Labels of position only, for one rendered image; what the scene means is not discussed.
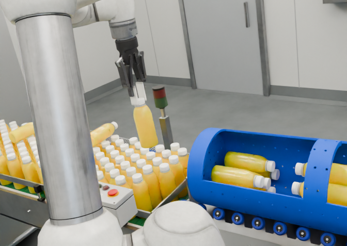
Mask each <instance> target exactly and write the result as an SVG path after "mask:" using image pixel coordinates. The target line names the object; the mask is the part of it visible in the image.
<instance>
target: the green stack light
mask: <svg viewBox="0 0 347 246"><path fill-rule="evenodd" d="M154 103H155V107H156V108H164V107H166V106H167V105H168V102H167V96H165V97H163V98H161V99H155V98H154Z"/></svg>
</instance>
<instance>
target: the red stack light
mask: <svg viewBox="0 0 347 246"><path fill-rule="evenodd" d="M152 92H153V97H154V98H155V99H161V98H163V97H165V96H166V91H165V88H164V89H163V90H159V91H153V90H152Z"/></svg>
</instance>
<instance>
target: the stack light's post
mask: <svg viewBox="0 0 347 246"><path fill-rule="evenodd" d="M159 121H160V126H161V131H162V136H163V141H164V147H165V150H170V151H171V147H170V145H171V144H172V143H173V142H174V141H173V137H172V132H171V126H170V120H169V116H166V117H165V118H162V117H160V118H159Z"/></svg>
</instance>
